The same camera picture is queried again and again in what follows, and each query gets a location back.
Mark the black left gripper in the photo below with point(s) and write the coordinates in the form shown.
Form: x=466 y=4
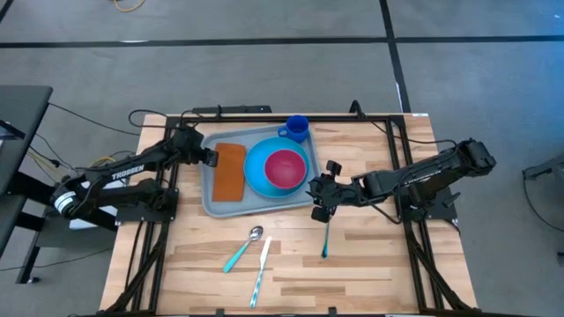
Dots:
x=194 y=145

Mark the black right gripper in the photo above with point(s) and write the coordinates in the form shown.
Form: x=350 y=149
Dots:
x=341 y=193

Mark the pink bowl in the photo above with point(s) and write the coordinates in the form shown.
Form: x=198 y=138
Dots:
x=285 y=169

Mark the iridescent metal fork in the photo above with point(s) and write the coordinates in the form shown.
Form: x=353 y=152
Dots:
x=325 y=242

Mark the blue plate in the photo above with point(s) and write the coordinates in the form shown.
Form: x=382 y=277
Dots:
x=253 y=171

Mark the blue mug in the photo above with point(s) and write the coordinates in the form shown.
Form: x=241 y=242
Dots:
x=296 y=130

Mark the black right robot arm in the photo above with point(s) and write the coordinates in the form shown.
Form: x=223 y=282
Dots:
x=423 y=174

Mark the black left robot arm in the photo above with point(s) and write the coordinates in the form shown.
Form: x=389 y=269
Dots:
x=128 y=171

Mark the grey plastic tray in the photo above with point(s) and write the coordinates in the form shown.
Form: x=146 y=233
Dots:
x=260 y=206

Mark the black power strip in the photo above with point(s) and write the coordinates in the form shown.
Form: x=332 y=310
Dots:
x=233 y=109

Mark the black side desk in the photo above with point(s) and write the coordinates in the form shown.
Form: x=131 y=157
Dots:
x=22 y=114

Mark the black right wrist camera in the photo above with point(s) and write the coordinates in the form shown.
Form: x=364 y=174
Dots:
x=338 y=190

